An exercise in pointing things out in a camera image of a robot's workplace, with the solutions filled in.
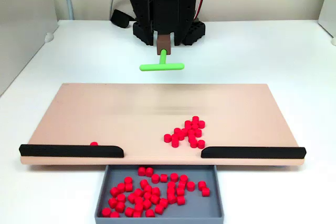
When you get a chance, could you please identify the black board edge rail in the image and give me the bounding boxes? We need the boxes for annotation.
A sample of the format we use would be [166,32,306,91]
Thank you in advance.
[201,146,307,159]
[18,144,124,158]

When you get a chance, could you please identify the grey rectangular tray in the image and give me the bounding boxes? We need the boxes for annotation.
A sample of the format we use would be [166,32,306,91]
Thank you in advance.
[94,165,224,224]

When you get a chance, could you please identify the green T pusher brown handle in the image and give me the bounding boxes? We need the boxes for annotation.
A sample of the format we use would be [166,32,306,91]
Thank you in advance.
[139,34,185,72]

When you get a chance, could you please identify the thin white cable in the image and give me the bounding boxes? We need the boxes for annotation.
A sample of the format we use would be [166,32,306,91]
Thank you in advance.
[109,0,124,21]

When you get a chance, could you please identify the peach flat board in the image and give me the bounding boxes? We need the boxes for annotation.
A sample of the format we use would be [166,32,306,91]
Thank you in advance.
[20,83,305,167]

